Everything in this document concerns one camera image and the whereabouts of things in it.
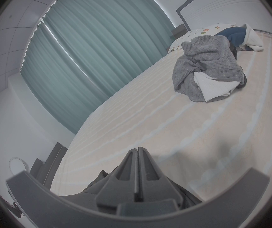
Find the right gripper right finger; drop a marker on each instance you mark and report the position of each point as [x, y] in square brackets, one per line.
[154, 186]

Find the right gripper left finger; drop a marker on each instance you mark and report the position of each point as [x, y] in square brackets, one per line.
[119, 186]

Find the black T-shirt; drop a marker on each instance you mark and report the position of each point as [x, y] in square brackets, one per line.
[188, 197]

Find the bed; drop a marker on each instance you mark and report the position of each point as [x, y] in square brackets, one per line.
[173, 132]

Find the pile of clothes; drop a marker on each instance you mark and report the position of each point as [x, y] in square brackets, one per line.
[209, 58]

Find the black chest of drawers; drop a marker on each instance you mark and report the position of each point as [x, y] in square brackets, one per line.
[56, 163]

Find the dark grey desk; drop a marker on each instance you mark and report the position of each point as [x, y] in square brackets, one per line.
[36, 168]

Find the round white framed mirror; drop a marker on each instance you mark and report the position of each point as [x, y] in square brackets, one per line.
[17, 166]

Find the blue-green curtain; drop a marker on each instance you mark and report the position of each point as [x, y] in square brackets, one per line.
[62, 87]
[112, 32]

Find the white printed pillow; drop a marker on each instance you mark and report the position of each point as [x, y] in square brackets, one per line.
[178, 44]

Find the grey bedside table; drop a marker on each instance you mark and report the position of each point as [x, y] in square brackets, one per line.
[179, 31]

